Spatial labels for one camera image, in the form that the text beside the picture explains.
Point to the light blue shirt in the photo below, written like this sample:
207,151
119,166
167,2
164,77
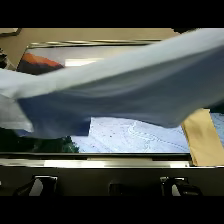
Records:
133,90

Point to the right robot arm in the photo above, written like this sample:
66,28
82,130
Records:
180,188

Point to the beige garment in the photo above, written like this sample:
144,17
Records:
203,140

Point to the silver frame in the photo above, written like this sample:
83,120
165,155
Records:
116,164

